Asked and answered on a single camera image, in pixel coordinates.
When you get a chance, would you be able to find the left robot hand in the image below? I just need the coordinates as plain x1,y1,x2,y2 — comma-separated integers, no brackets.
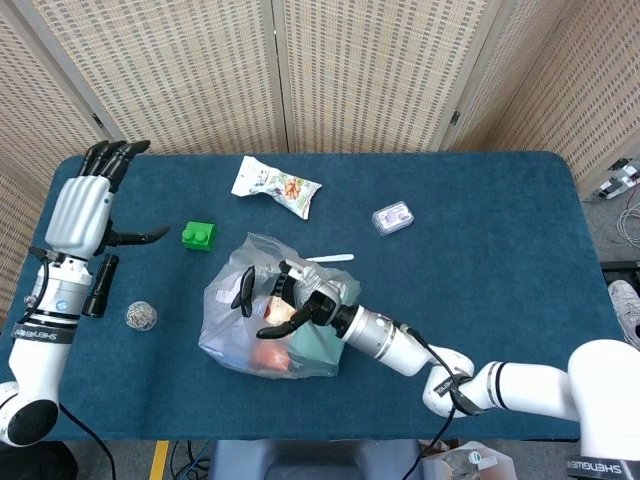
45,139,172,262

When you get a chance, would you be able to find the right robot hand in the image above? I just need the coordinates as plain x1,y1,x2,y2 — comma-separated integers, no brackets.
230,259,352,341

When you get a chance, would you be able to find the clear plastic shopping bag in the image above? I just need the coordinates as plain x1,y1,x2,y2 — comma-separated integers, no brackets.
198,231,362,381

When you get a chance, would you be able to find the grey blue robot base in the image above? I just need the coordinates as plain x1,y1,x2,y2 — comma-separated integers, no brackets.
208,438,422,480

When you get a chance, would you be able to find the peach coloured packet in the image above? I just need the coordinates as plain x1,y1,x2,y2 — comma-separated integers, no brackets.
263,298,297,327

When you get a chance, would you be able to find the teal cardboard box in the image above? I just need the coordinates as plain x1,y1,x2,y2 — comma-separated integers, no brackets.
289,323,344,372

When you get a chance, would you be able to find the black flashlight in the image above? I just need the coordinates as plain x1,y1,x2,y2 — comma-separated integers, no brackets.
81,253,121,320

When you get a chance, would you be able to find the green toy brick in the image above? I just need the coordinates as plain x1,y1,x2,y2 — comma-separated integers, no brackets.
180,220,219,254

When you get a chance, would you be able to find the round clear paper clip tub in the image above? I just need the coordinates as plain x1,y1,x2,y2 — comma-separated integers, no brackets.
124,299,159,332

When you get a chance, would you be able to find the teal table cloth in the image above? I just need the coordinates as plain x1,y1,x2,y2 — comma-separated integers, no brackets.
0,151,610,442

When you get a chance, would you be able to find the white snack packet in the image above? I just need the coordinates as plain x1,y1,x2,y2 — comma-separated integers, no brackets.
230,155,323,221

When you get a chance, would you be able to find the woven folding screen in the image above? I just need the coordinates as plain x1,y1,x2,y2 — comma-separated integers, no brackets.
0,0,640,321

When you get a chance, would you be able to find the clear plastic bottle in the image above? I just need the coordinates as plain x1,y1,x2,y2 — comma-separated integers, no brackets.
423,441,517,480

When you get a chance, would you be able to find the grey sneaker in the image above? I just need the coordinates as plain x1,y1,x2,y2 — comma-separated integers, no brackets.
606,279,640,350

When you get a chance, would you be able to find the white power strip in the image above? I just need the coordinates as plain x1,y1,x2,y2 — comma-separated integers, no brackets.
593,156,640,200

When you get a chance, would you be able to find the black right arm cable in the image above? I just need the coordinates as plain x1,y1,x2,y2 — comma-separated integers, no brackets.
398,322,482,480

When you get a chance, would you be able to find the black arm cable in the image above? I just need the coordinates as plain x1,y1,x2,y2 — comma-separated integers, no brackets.
398,322,482,480
58,403,119,480

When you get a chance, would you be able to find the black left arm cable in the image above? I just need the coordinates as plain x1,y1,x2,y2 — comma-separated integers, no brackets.
58,403,119,480

